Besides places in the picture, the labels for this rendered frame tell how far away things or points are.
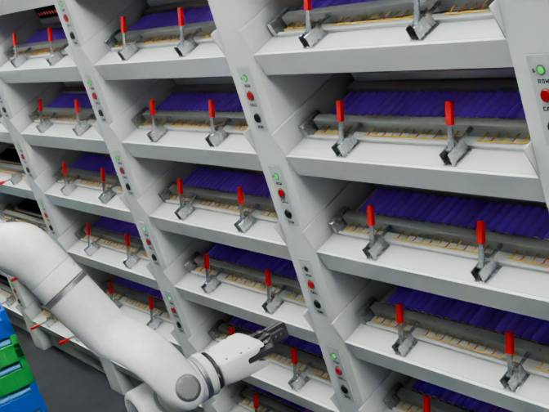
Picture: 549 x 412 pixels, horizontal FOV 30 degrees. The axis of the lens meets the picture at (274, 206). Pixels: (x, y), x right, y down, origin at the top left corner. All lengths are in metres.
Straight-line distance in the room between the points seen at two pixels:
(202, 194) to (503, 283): 0.98
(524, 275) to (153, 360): 0.63
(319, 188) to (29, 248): 0.54
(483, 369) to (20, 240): 0.81
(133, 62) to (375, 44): 0.82
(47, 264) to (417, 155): 0.66
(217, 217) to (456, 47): 0.99
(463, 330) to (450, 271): 0.18
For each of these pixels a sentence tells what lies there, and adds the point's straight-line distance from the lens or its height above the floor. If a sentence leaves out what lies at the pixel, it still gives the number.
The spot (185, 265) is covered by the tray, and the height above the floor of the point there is 0.56.
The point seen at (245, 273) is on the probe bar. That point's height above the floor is 0.56.
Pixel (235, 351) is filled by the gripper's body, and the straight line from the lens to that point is 1.88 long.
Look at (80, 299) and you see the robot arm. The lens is 1.81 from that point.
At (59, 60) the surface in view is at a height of 1.11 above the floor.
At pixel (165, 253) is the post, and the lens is 2.56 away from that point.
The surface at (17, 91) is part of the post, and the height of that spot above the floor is 1.02.
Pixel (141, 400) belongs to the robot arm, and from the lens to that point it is 1.81.
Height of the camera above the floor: 1.38
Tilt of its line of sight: 17 degrees down
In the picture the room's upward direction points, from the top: 18 degrees counter-clockwise
